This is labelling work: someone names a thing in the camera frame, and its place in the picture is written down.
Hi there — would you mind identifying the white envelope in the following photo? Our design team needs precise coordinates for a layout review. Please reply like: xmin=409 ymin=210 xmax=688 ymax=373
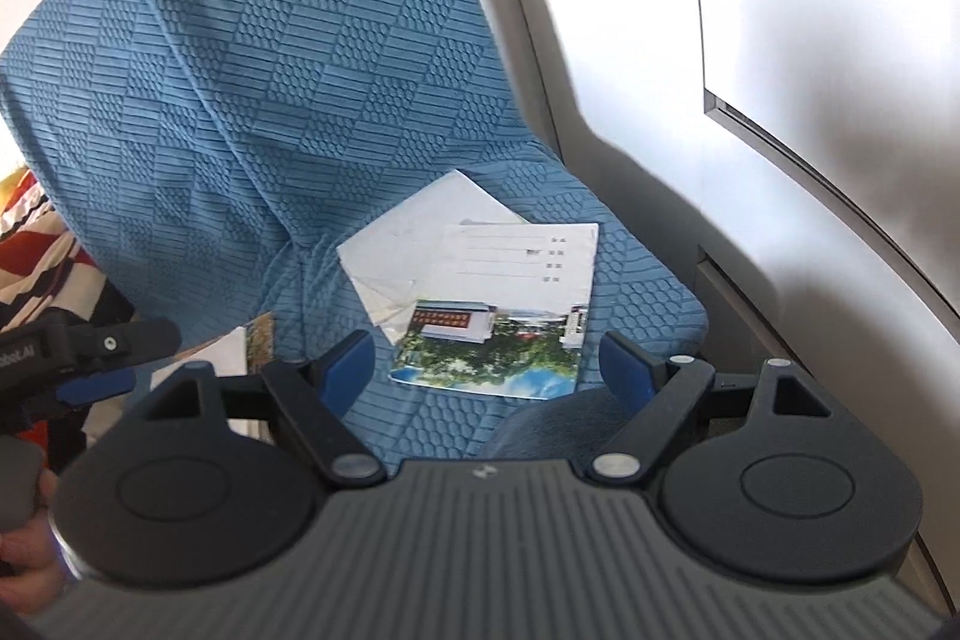
xmin=149 ymin=325 xmax=272 ymax=443

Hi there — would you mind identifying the landscape photo brochure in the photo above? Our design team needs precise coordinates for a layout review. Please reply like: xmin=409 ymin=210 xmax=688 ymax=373
xmin=389 ymin=223 xmax=599 ymax=401
xmin=244 ymin=312 xmax=275 ymax=374

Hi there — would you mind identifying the person's left hand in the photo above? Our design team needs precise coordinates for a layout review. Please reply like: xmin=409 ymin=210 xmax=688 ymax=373
xmin=2 ymin=470 xmax=68 ymax=615

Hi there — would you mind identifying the striped red black white blanket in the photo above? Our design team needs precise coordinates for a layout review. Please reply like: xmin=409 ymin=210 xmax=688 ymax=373
xmin=2 ymin=167 xmax=135 ymax=471

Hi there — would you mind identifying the white sheet of paper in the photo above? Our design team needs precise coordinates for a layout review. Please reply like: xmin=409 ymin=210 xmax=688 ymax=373
xmin=337 ymin=170 xmax=526 ymax=344

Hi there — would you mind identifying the blue textured sofa cover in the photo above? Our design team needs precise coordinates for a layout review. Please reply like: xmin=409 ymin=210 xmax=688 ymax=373
xmin=0 ymin=0 xmax=712 ymax=462

